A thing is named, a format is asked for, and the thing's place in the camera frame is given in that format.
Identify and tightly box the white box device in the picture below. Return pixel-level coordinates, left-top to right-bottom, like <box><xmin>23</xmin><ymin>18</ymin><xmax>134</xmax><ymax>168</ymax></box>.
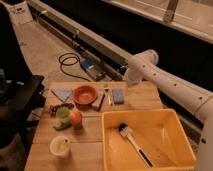
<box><xmin>10</xmin><ymin>1</ymin><xmax>33</xmax><ymax>25</ymax></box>

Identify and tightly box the red apple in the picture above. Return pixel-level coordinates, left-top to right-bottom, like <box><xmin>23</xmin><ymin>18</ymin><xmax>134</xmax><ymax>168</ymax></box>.
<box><xmin>70</xmin><ymin>111</ymin><xmax>82</xmax><ymax>129</ymax></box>

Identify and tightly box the wooden block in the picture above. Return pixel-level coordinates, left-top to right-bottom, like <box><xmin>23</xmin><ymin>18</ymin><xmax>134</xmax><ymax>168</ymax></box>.
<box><xmin>91</xmin><ymin>92</ymin><xmax>105</xmax><ymax>111</ymax></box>

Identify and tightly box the black chair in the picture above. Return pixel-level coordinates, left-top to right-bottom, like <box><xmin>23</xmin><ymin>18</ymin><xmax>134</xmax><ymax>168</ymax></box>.
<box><xmin>0</xmin><ymin>3</ymin><xmax>47</xmax><ymax>171</ymax></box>

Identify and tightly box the blue cloth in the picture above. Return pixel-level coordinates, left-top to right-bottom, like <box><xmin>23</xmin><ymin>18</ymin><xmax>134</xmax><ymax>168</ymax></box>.
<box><xmin>51</xmin><ymin>88</ymin><xmax>72</xmax><ymax>102</ymax></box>

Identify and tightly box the white cup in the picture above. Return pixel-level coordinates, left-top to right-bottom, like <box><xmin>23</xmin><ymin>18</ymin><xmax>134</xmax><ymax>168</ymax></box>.
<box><xmin>49</xmin><ymin>135</ymin><xmax>70</xmax><ymax>158</ymax></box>

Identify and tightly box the black cable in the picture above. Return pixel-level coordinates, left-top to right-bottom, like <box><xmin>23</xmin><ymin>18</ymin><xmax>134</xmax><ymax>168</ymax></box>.
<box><xmin>58</xmin><ymin>52</ymin><xmax>93</xmax><ymax>83</ymax></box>

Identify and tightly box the orange bowl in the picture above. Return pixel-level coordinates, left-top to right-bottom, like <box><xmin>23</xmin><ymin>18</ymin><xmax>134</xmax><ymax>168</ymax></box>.
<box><xmin>73</xmin><ymin>85</ymin><xmax>97</xmax><ymax>105</ymax></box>

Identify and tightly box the green toy vegetable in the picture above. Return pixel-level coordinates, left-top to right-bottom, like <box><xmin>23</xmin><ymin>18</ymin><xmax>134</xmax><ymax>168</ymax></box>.
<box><xmin>54</xmin><ymin>107</ymin><xmax>71</xmax><ymax>131</ymax></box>

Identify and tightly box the yellow plastic tray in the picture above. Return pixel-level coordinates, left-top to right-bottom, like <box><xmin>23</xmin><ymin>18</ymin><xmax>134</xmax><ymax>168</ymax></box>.
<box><xmin>102</xmin><ymin>109</ymin><xmax>196</xmax><ymax>171</ymax></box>

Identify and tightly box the blue power box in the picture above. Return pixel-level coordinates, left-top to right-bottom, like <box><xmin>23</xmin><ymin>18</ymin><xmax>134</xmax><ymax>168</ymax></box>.
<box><xmin>80</xmin><ymin>59</ymin><xmax>105</xmax><ymax>81</ymax></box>

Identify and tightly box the blue sponge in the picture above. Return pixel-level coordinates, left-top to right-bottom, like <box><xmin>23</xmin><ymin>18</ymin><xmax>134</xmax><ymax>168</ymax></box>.
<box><xmin>112</xmin><ymin>89</ymin><xmax>124</xmax><ymax>104</ymax></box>

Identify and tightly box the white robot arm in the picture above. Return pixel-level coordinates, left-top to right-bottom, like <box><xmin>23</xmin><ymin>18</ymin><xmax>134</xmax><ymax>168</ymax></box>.
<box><xmin>124</xmin><ymin>49</ymin><xmax>213</xmax><ymax>171</ymax></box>

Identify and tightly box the dark grapes bunch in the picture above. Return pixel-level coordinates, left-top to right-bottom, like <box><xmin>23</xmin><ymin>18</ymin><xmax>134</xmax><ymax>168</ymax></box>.
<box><xmin>49</xmin><ymin>103</ymin><xmax>74</xmax><ymax>116</ymax></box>

